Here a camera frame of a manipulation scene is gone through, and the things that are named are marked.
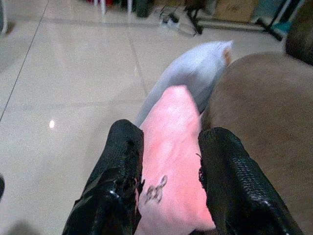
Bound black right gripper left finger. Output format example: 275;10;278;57
62;119;145;235

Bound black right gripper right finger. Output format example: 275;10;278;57
197;126;304;235

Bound pink and white pillow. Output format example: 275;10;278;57
134;40;234;233

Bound brown fabric sofa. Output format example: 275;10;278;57
200;7;313;235

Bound black metal stand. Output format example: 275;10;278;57
183;0;284;42

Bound cardboard box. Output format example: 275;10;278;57
214;0;259;24

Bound white power strip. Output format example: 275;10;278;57
160;12;181;27

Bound dark green bin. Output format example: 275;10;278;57
135;0;153;18

